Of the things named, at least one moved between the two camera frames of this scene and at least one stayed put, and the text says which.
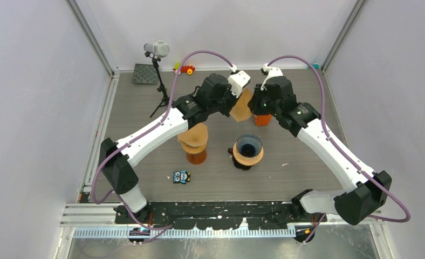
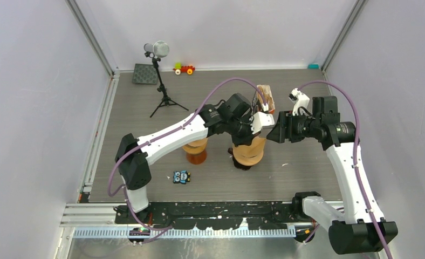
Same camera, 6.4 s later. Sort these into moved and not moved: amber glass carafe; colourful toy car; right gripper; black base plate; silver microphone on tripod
Moved: right gripper
Not moved: colourful toy car; silver microphone on tripod; amber glass carafe; black base plate
